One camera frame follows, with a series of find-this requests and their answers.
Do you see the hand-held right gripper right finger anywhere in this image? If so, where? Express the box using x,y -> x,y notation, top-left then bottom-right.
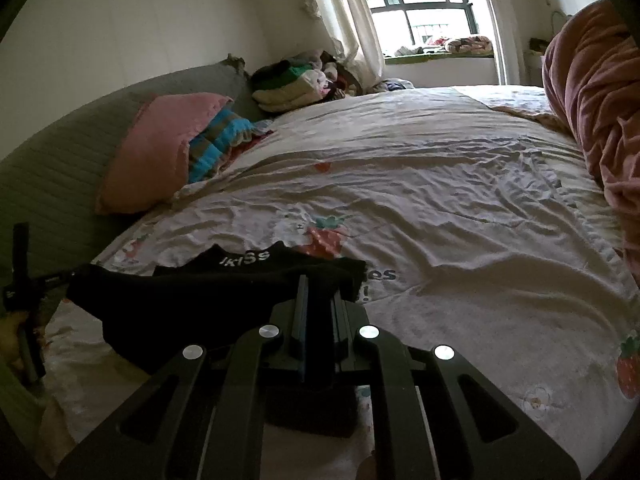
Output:
319,294 -> 582,480

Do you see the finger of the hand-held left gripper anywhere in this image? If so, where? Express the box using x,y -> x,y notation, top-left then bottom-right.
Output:
26,269 -> 77,292
12,222 -> 30,291

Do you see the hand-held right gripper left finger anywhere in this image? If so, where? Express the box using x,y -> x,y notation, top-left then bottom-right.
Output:
55,274 -> 315,480

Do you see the black long-sleeved shirt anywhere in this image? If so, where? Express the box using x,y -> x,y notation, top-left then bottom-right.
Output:
65,241 -> 369,439

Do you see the person's left forearm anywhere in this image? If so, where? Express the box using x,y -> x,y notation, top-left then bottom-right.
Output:
0,354 -> 47,463

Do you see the pile of folded clothes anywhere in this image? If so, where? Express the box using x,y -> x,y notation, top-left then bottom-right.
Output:
250,50 -> 367,114

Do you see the green quilted headboard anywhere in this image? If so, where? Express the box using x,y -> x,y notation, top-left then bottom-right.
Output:
0,54 -> 262,282

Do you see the pink pillow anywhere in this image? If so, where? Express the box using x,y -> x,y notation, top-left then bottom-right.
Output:
95,92 -> 236,216

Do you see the white printed bed sheet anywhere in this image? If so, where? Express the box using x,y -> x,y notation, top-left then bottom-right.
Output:
42,85 -> 640,480

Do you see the blue striped pillow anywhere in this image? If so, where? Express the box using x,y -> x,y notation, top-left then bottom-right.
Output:
187,107 -> 274,185

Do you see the grey blue cloth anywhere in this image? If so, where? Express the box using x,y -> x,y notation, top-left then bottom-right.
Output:
369,78 -> 417,94

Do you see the floral blanket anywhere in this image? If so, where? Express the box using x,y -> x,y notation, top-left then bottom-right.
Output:
442,34 -> 494,55

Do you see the cream curtain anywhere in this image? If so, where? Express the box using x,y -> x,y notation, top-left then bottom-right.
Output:
297,0 -> 387,94
472,0 -> 527,86

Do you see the white bedside furniture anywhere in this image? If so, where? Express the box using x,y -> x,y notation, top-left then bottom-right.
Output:
522,37 -> 547,86

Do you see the pink duvet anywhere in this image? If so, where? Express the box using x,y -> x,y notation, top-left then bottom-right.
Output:
542,0 -> 640,282

